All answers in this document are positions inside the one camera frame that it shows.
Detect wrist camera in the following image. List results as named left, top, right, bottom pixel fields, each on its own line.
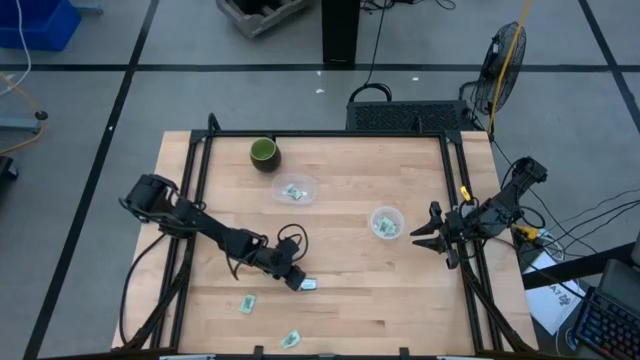
left=444, top=209, right=466, bottom=230
left=277, top=237, right=301, bottom=261

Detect black beam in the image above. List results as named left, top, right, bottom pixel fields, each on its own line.
left=521, top=241, right=636, bottom=291

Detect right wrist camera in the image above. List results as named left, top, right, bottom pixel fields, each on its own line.
left=444, top=209, right=466, bottom=230

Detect black aluminium table frame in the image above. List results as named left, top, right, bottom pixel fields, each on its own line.
left=119, top=112, right=539, bottom=357

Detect yellow cable connector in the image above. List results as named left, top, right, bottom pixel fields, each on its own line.
left=513, top=224, right=540, bottom=242

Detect backlit black keyboard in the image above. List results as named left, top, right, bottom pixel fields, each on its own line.
left=573, top=287, right=640, bottom=360

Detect black floor cable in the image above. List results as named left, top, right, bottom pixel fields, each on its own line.
left=348, top=0, right=394, bottom=104

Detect black floor object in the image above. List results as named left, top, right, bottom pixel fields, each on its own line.
left=0, top=155, right=20, bottom=182

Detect yellow hanging cable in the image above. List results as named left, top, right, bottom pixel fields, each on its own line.
left=487, top=0, right=532, bottom=137

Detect black perforated computer case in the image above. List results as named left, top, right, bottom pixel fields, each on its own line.
left=345, top=99, right=475, bottom=133

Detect clear round plastic container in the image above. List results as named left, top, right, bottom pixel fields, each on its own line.
left=369, top=205, right=406, bottom=241

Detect grey cart base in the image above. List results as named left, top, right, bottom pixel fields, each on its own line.
left=0, top=112, right=50, bottom=134

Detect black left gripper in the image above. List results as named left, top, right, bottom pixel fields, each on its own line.
left=257, top=248, right=306, bottom=293

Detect black floor fan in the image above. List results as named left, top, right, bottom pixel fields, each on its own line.
left=468, top=20, right=528, bottom=117

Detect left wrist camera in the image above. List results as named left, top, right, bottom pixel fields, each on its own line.
left=277, top=237, right=301, bottom=261

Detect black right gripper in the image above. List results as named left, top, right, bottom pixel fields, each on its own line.
left=409, top=200, right=476, bottom=271

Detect white paper sheet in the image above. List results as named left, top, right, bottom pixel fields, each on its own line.
left=522, top=249, right=587, bottom=337

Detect dark mug green inside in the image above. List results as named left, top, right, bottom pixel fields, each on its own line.
left=249, top=137, right=282, bottom=174

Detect clear rectangular plastic container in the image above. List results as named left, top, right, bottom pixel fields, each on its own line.
left=271, top=172, right=319, bottom=206

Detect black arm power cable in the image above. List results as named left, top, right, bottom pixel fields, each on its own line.
left=118, top=232, right=169, bottom=346

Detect grey foam packing tray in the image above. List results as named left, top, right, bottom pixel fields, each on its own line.
left=215, top=0, right=310, bottom=39

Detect black tower column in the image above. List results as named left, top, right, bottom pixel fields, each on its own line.
left=321, top=0, right=362, bottom=65

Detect blue plastic bin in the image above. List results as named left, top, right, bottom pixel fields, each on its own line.
left=0, top=0, right=83, bottom=53

